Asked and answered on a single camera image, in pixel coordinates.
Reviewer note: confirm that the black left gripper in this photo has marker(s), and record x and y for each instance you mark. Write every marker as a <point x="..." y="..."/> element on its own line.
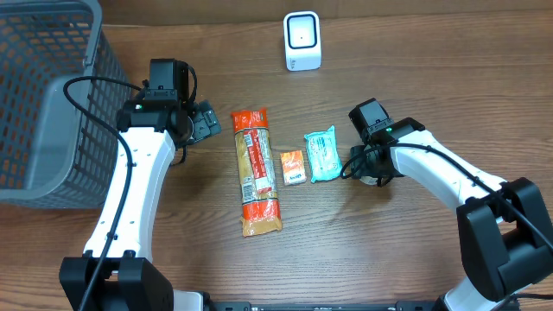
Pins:
<point x="206" y="123"/>

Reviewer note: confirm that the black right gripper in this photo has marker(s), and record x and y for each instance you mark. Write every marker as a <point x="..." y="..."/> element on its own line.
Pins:
<point x="359" y="161"/>

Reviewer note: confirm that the green lidded can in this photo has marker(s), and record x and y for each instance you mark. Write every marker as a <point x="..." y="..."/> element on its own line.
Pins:
<point x="370" y="181"/>

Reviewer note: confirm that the teal wet wipes pack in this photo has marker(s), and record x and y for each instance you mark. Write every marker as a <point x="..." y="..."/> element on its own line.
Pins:
<point x="323" y="157"/>

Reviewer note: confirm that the small orange snack box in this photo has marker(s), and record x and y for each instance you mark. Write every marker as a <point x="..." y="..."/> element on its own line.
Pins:
<point x="293" y="167"/>

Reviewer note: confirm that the long orange noodle packet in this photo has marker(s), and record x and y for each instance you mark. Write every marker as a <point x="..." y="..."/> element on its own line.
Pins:
<point x="257" y="180"/>

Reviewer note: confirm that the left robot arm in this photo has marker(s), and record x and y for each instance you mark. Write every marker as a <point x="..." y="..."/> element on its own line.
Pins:
<point x="115" y="270"/>

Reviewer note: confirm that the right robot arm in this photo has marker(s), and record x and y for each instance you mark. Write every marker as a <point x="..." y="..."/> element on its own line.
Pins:
<point x="504" y="227"/>

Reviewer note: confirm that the white barcode scanner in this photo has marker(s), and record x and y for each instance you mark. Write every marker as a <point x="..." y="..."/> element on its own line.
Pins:
<point x="302" y="41"/>

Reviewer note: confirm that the grey plastic shopping basket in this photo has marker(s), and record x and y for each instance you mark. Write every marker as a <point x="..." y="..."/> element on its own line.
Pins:
<point x="51" y="155"/>

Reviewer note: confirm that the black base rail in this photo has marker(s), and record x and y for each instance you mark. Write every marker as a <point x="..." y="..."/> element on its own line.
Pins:
<point x="247" y="306"/>

